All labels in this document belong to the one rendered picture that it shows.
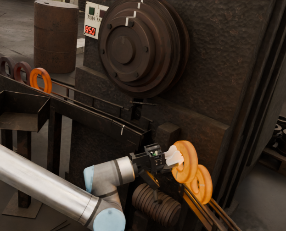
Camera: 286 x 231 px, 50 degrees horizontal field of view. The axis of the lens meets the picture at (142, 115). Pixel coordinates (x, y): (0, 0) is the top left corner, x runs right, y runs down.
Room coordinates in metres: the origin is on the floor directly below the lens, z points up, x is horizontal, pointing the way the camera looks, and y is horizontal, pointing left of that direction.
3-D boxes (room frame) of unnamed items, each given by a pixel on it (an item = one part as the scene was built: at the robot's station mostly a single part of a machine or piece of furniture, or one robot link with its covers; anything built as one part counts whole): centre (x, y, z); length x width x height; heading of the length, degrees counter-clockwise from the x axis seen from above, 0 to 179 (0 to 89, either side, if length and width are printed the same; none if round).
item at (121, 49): (1.33, 0.12, 1.11); 0.28 x 0.06 x 0.28; 58
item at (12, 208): (1.45, 0.66, 0.36); 0.26 x 0.20 x 0.72; 93
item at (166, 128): (1.30, -0.13, 0.68); 0.11 x 0.08 x 0.24; 148
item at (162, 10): (1.41, 0.07, 1.11); 0.47 x 0.06 x 0.47; 58
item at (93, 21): (1.69, 0.30, 1.15); 0.26 x 0.02 x 0.18; 58
